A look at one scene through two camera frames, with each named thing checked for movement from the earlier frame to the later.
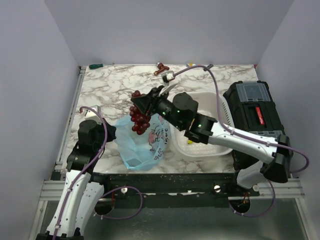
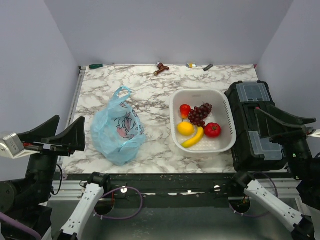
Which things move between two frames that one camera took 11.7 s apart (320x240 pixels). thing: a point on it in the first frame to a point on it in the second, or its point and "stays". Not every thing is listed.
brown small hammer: [160, 65] stays
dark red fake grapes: [141, 121] to [197, 115]
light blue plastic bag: [141, 152] to [117, 132]
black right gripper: [143, 102] to [289, 128]
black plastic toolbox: [252, 109] stays
